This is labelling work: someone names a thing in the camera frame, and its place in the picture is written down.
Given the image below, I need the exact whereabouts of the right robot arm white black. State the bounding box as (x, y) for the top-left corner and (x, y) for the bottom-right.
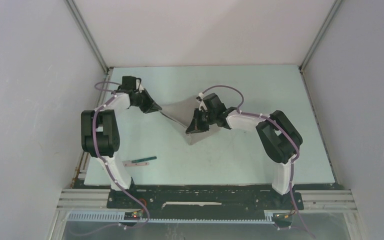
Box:
(185, 93), (303, 209)

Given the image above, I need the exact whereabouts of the left aluminium frame post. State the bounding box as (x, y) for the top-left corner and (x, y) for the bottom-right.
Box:
(64, 0), (110, 74)

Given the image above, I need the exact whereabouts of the grey cloth napkin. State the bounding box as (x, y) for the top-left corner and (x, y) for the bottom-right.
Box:
(159, 95), (221, 146)

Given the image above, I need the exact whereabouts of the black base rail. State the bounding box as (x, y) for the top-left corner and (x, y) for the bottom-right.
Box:
(106, 184), (304, 221)

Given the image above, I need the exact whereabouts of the right aluminium frame post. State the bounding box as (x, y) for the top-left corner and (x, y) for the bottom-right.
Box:
(299, 0), (344, 73)

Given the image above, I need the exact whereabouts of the aluminium frame post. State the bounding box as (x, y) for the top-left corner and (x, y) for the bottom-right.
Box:
(64, 0), (110, 74)
(299, 0), (344, 73)

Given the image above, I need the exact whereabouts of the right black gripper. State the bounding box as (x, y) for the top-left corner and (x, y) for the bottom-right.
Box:
(187, 108), (217, 134)

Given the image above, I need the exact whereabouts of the white slotted cable duct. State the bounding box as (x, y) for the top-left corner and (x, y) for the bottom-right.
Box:
(66, 211), (280, 224)

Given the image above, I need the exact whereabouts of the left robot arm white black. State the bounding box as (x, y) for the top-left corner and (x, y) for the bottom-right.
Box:
(80, 76), (162, 208)

